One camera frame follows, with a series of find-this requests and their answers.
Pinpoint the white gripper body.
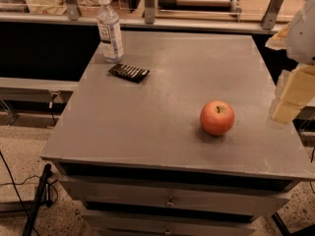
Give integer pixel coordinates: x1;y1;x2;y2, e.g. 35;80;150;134
286;0;315;65

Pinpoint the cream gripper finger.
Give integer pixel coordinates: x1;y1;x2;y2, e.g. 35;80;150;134
270;64;315;124
265;24;290;50

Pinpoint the red apple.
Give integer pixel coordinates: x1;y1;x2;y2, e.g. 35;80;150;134
200;100;235;136

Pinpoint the clear plastic water bottle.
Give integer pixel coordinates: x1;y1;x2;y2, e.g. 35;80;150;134
96;0;124;63

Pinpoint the grey drawer cabinet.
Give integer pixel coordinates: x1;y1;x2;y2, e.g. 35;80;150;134
42;31;314;228

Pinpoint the black snack packet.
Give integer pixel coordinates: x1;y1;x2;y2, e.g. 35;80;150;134
108;63;150;83

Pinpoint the upper grey drawer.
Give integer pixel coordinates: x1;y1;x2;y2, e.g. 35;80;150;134
60;176;289;216

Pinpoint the grey drawer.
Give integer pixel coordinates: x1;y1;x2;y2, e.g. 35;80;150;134
60;176;289;216
83;209;255;236

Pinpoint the lower grey drawer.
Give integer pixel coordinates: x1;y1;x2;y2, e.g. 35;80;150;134
83;209;255;236

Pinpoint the black tripod leg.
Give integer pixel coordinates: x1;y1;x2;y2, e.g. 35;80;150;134
22;163;52;236

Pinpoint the grey metal rail shelf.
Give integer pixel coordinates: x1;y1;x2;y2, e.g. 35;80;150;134
0;78;79;103

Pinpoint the black floor cable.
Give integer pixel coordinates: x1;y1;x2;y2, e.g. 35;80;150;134
0;150;42;236

